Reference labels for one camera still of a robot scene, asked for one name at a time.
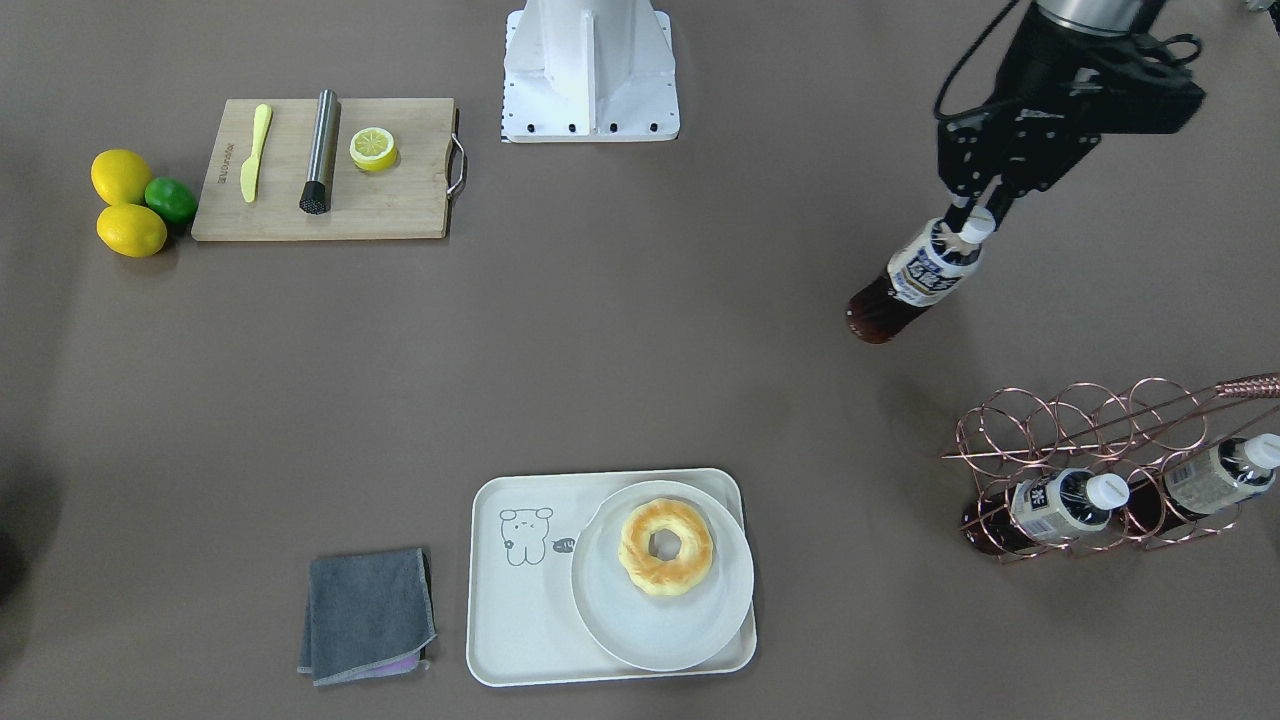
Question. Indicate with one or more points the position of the yellow lemon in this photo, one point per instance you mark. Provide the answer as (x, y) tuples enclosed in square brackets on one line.
[(132, 230), (120, 176)]

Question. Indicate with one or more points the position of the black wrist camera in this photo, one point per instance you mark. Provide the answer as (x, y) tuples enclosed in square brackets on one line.
[(1143, 86)]

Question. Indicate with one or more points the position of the wooden cutting board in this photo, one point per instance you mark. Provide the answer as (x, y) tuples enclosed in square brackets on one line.
[(409, 201)]

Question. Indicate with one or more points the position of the green lime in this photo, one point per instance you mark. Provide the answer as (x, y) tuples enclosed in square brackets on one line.
[(171, 199)]

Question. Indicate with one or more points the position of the white round plate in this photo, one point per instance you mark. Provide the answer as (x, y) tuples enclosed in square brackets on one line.
[(663, 634)]

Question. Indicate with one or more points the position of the half lemon slice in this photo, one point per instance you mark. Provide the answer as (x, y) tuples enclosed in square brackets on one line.
[(373, 149)]

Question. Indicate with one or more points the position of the copper wire bottle rack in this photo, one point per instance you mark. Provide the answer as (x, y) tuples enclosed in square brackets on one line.
[(1139, 433)]

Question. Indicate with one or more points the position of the tea bottle of rack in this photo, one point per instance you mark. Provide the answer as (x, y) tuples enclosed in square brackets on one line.
[(1231, 472), (1054, 509)]

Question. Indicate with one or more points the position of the glazed donut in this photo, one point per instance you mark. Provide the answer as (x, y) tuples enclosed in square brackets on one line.
[(666, 548)]

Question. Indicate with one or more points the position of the tea bottle front of rack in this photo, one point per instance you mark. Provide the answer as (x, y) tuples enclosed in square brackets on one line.
[(1054, 509)]

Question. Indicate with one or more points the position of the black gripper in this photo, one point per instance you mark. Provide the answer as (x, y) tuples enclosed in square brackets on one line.
[(1038, 62)]

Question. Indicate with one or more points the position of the grey folded cloth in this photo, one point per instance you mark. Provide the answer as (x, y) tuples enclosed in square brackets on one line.
[(367, 616)]

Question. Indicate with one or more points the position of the yellow plastic knife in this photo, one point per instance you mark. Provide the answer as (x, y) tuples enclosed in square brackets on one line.
[(250, 168)]

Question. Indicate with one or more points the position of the dark tea bottle white cap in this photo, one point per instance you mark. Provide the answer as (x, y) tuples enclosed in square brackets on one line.
[(923, 272)]

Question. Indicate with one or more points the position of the tea bottle back of rack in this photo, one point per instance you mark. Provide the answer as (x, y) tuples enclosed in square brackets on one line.
[(1231, 472)]

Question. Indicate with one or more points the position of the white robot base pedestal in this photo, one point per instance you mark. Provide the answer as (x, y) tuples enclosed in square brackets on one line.
[(589, 72)]

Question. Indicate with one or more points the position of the cream rabbit tray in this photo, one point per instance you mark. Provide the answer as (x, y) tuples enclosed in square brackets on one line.
[(522, 625)]

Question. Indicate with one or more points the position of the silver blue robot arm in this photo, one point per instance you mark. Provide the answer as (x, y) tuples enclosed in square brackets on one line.
[(1126, 18)]

